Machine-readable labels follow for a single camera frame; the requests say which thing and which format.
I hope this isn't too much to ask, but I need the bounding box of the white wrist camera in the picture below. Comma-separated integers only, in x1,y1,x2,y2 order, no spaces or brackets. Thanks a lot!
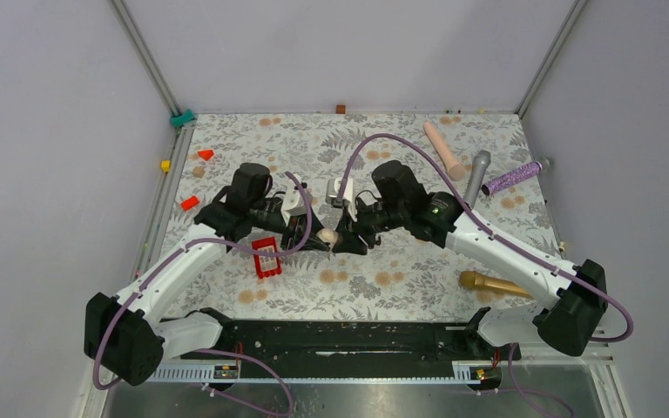
325,178,357,221
280,183,311,223

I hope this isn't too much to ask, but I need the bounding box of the red wedge block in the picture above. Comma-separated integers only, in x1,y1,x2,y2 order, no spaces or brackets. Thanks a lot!
197,149,214,161

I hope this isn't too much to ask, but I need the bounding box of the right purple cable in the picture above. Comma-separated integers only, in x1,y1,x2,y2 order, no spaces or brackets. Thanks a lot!
337,133,636,418

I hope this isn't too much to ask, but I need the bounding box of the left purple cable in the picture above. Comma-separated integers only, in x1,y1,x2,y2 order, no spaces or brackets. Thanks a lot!
91,171,314,418

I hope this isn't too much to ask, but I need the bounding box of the aluminium frame rail left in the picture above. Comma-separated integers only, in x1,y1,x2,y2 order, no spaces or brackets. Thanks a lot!
108,0,182,118

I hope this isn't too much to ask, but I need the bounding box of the aluminium frame rail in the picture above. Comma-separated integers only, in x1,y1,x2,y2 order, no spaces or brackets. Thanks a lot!
108,0,182,118
514,0,589,120

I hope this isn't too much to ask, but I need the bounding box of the silver microphone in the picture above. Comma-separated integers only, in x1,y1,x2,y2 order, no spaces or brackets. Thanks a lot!
463,150,491,208

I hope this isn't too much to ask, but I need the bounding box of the pink microphone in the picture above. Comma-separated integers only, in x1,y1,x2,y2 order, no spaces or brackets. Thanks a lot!
422,121,466,181

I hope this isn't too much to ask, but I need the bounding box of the floral table mat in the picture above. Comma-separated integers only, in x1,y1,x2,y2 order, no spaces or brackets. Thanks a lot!
162,113,532,322

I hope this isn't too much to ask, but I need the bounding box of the red tray with tiles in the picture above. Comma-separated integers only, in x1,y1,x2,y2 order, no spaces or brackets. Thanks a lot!
252,237,282,280

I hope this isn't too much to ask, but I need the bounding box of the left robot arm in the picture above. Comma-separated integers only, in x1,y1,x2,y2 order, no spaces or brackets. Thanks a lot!
84,163,315,390

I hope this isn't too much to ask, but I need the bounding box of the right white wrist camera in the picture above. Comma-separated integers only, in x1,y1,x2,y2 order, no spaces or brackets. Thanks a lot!
325,178,357,221

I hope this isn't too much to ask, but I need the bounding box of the teal block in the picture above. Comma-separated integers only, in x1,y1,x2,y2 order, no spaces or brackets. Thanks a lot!
170,109,196,128

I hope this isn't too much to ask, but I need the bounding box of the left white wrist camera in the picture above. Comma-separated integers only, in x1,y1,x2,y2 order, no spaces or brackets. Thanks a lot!
280,183,311,223

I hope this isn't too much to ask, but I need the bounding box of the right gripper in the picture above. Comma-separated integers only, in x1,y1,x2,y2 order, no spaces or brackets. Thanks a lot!
332,195,408,257

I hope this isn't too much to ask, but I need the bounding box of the gold microphone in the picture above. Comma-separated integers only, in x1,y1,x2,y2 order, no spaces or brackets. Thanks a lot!
458,271,533,299

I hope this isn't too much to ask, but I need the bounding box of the beige earbuds charging case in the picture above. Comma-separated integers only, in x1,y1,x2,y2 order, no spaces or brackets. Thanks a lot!
316,228,340,247

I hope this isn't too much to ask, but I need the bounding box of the purple cable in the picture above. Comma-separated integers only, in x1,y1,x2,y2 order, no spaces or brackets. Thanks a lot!
337,133,636,418
91,171,314,418

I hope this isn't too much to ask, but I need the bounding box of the red small block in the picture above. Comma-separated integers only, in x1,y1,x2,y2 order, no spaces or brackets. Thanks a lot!
180,195,199,212

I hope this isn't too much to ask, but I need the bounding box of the purple glitter microphone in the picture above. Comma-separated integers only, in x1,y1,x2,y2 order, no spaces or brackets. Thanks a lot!
480,158,551,196

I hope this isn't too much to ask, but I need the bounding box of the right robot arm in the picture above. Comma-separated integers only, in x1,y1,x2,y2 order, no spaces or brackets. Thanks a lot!
328,160,609,359

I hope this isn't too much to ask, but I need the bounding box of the aluminium frame rail right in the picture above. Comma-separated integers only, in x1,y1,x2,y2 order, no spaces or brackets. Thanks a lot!
514,0,589,120

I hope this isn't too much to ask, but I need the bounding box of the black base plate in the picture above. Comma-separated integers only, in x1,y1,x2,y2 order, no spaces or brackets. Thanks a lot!
186,320,521,375

